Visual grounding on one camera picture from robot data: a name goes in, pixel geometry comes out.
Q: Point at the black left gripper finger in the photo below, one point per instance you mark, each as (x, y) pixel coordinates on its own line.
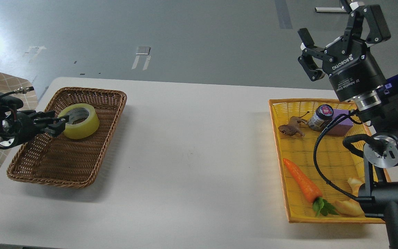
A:
(39, 115)
(54, 127)

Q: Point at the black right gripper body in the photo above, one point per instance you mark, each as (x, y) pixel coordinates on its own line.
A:
(354, 72)

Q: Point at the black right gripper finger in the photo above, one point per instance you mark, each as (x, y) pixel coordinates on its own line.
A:
(366, 25)
(309, 53)

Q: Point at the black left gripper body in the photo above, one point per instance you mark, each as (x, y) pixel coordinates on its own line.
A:
(19, 130)

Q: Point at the yellow tape roll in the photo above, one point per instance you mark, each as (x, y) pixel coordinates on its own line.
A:
(82, 122)

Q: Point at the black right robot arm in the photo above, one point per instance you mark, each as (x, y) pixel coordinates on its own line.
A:
(378, 196)

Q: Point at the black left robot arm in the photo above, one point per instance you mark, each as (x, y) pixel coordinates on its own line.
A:
(39, 122)

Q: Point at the white stand base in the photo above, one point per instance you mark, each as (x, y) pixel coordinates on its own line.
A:
(329, 9)

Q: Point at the brown wicker basket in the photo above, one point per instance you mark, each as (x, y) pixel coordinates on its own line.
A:
(66, 162)

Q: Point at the small dark jar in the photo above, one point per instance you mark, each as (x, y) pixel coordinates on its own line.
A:
(322, 116)

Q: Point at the purple foam block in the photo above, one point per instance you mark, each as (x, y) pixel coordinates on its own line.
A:
(341, 129)

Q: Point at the brown toy snail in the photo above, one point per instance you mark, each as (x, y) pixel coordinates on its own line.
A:
(293, 126)

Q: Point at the yellow plastic basket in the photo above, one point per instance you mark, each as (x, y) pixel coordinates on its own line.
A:
(335, 161)

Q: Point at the orange toy carrot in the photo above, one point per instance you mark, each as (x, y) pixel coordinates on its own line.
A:
(311, 192)

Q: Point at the toy croissant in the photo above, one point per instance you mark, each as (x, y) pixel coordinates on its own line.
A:
(350, 207)

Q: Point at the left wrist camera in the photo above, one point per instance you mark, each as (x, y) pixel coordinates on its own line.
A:
(6, 99)

